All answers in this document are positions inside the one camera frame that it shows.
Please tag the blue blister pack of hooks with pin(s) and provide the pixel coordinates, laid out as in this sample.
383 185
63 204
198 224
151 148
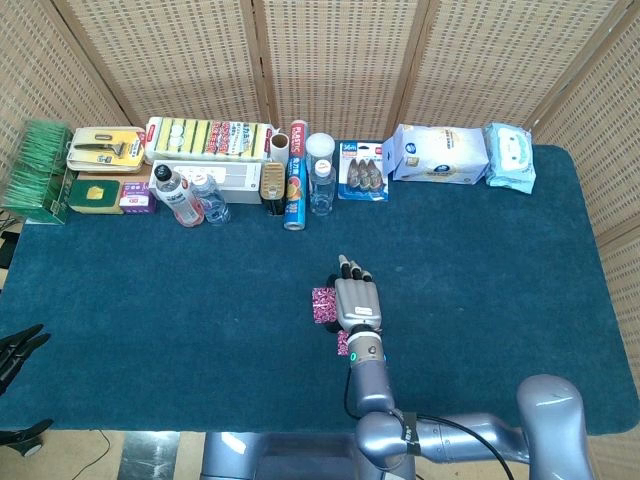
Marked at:
362 172

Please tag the teal felt table mat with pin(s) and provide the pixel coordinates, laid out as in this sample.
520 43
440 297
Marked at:
200 300

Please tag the yellow green sponge multipack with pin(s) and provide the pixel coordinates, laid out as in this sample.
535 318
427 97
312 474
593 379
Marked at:
200 137

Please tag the black devices on floor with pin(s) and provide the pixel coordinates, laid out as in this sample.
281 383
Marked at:
7 245

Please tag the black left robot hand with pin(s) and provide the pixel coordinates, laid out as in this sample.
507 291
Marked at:
15 347

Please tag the white tissue pack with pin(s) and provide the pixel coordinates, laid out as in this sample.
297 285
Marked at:
440 155

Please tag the long white carton box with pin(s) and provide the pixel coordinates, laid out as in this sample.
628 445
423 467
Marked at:
240 180

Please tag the grey robot torso base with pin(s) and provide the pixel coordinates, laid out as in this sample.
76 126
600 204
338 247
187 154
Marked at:
300 455

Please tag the pink drink bottle black cap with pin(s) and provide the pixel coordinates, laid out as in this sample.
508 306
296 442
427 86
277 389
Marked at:
180 200

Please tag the small clear water bottle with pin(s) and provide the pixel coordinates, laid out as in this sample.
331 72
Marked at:
212 202

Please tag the clear plastic jar white lid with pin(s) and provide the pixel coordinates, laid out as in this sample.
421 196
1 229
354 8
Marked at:
320 147

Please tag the yellow razor blister package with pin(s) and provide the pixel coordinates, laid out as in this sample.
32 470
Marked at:
100 147

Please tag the tall clear bottle white cap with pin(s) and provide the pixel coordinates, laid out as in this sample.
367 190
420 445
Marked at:
322 192

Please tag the blue plastic wrap box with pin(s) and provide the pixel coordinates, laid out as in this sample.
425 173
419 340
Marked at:
295 190

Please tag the woven rattan folding screen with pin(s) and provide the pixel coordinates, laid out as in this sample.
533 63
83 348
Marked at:
340 60

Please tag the light blue wet wipes pack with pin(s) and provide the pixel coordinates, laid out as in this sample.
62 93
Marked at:
510 160

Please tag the grey caster wheel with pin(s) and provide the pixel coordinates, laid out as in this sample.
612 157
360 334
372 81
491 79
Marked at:
31 446

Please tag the green toothpick box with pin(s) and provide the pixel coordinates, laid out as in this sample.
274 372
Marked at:
35 170

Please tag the small purple box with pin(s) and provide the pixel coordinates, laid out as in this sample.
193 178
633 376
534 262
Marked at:
137 200

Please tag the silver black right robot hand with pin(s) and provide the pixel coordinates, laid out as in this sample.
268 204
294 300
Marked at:
357 302

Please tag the green yellow scouring sponge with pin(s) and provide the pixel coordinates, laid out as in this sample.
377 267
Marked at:
95 195

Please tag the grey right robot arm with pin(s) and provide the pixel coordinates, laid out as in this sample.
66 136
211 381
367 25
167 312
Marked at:
370 380

